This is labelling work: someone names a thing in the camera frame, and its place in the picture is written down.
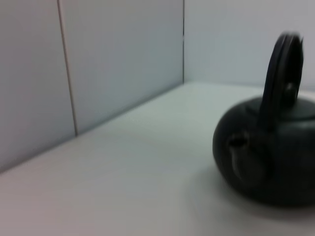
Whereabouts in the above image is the black round teapot with handle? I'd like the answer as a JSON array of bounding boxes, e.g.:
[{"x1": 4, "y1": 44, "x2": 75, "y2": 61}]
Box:
[{"x1": 212, "y1": 30, "x2": 315, "y2": 208}]

